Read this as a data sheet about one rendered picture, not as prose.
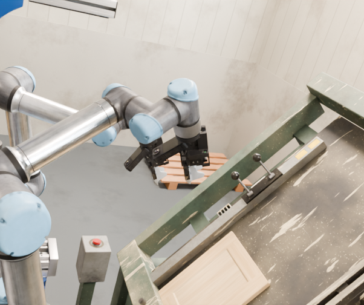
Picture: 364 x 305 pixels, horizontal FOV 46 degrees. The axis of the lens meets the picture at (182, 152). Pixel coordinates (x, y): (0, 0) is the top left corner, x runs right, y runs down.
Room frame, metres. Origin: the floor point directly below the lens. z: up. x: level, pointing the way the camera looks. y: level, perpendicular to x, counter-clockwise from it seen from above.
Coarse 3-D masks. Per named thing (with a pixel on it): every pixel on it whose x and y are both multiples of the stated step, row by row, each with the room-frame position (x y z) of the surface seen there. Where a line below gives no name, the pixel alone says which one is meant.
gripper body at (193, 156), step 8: (176, 136) 1.09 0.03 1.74; (200, 136) 1.10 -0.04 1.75; (192, 144) 1.11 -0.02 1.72; (200, 144) 1.11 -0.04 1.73; (184, 152) 1.11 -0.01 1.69; (192, 152) 1.11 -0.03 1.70; (200, 152) 1.11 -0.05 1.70; (208, 152) 1.11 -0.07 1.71; (184, 160) 1.10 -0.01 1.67; (192, 160) 1.12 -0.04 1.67; (200, 160) 1.13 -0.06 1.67
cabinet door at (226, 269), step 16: (224, 240) 1.54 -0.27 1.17; (208, 256) 1.51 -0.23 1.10; (224, 256) 1.48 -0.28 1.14; (240, 256) 1.44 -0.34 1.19; (192, 272) 1.47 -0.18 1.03; (208, 272) 1.44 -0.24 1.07; (224, 272) 1.41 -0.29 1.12; (240, 272) 1.38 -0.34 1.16; (256, 272) 1.35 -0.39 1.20; (176, 288) 1.44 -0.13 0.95; (192, 288) 1.41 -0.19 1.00; (208, 288) 1.38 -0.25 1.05; (224, 288) 1.35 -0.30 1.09; (240, 288) 1.32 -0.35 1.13; (256, 288) 1.29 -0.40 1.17; (176, 304) 1.37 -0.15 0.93; (192, 304) 1.34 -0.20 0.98; (208, 304) 1.31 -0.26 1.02; (224, 304) 1.28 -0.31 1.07; (240, 304) 1.26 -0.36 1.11
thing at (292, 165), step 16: (320, 144) 1.75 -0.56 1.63; (288, 160) 1.75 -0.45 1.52; (304, 160) 1.73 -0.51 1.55; (288, 176) 1.71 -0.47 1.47; (240, 208) 1.63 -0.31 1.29; (224, 224) 1.60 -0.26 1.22; (192, 240) 1.59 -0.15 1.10; (208, 240) 1.58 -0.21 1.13; (176, 256) 1.56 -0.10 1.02; (192, 256) 1.56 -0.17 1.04; (160, 272) 1.52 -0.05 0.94
